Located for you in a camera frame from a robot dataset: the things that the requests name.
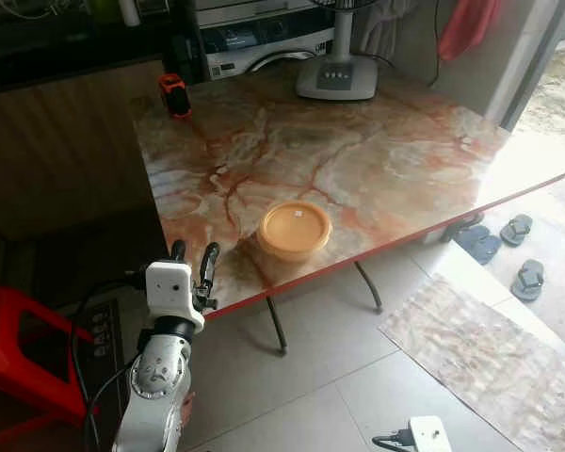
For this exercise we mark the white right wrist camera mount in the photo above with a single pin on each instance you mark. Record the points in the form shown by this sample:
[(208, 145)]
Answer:
[(428, 435)]

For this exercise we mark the red plastic stool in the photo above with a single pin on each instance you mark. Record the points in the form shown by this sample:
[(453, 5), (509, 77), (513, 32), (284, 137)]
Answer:
[(19, 348)]

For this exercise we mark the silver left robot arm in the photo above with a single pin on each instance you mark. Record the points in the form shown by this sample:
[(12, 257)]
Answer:
[(160, 377)]

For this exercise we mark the black metal table leg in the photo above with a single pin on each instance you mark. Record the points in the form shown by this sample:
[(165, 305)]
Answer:
[(276, 325), (368, 287)]

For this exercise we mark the orange black tape measure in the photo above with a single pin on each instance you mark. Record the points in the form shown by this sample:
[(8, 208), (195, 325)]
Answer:
[(174, 94)]

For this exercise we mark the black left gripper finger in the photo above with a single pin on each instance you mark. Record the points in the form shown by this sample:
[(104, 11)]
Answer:
[(177, 252), (210, 264)]

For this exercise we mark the white plastic bottle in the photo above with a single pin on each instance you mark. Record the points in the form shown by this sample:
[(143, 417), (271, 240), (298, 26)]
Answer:
[(130, 11)]

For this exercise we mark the red hanging cloth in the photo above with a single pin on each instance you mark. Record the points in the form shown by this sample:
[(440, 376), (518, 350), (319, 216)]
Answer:
[(466, 28)]

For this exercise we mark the grey slipper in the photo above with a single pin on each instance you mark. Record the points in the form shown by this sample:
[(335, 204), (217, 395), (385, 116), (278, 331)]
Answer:
[(516, 230), (527, 281)]

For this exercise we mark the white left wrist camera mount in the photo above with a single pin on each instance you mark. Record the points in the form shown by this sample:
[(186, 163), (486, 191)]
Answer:
[(169, 287)]

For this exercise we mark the brown wooden cabinet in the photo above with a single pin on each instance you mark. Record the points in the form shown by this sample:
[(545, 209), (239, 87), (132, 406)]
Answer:
[(66, 151)]

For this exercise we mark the grey hanging cloth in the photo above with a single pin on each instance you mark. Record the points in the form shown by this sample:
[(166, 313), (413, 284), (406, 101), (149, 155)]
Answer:
[(381, 24)]

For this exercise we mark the orange lidded plastic container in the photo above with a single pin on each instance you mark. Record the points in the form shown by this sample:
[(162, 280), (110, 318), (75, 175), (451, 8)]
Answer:
[(294, 231)]

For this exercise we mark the bare human foot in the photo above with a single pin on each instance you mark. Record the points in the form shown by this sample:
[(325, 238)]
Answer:
[(186, 410)]

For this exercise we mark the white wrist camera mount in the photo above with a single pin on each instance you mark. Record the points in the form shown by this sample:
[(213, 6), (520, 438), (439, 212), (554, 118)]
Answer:
[(169, 287), (428, 435)]

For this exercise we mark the blue slipper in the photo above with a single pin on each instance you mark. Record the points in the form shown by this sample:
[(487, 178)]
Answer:
[(471, 235), (487, 250)]

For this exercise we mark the grey standing fan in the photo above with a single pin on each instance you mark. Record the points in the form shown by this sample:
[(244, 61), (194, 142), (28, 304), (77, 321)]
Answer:
[(337, 77)]

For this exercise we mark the black appliance with round buttons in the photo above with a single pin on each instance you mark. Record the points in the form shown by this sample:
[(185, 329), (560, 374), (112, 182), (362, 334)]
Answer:
[(99, 330)]

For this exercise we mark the white washing machine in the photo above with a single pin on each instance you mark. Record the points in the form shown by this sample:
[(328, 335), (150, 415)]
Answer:
[(254, 42)]

